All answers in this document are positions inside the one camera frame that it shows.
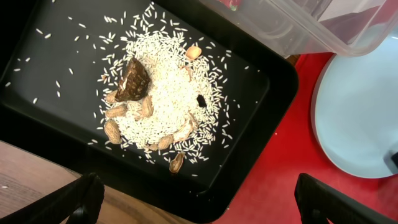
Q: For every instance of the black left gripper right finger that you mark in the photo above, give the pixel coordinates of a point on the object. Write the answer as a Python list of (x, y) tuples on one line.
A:
[(318, 203)]

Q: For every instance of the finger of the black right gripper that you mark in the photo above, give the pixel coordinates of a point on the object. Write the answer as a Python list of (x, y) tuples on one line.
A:
[(390, 160)]

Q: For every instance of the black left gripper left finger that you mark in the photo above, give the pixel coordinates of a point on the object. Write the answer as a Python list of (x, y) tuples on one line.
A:
[(77, 202)]

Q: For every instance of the light blue plate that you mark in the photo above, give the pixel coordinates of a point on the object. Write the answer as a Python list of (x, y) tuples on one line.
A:
[(354, 110)]

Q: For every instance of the red wrapper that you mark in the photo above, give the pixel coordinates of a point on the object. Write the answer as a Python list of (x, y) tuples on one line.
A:
[(231, 4)]

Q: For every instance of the black waste tray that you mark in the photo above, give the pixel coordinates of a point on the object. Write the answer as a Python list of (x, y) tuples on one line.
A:
[(259, 97)]

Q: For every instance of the rice food waste pile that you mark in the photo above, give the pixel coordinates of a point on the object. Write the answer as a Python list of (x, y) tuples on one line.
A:
[(171, 96)]

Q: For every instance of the clear plastic waste bin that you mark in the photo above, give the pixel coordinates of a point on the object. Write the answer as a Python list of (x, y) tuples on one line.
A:
[(349, 28)]

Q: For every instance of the red serving tray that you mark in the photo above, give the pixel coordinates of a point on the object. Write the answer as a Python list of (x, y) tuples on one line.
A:
[(267, 194)]

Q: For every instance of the open peanut shell half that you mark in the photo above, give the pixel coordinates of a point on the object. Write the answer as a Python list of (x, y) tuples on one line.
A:
[(176, 163)]

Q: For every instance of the dark brown shell piece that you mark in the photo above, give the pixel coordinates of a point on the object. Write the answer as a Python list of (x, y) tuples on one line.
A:
[(134, 83)]

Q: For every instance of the pistachio shell half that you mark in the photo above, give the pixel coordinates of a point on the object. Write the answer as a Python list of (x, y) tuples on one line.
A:
[(193, 52)]

